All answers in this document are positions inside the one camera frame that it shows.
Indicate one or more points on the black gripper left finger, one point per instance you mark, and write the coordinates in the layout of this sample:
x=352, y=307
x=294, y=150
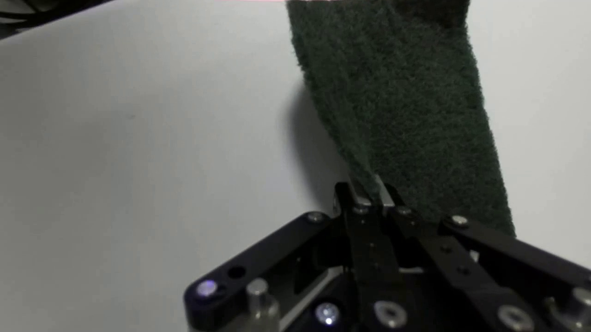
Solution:
x=361, y=264

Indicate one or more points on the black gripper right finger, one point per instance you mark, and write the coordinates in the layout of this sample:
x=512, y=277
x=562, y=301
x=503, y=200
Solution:
x=468, y=264

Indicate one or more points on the dark green cloth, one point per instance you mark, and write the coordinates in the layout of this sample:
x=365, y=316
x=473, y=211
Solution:
x=400, y=104

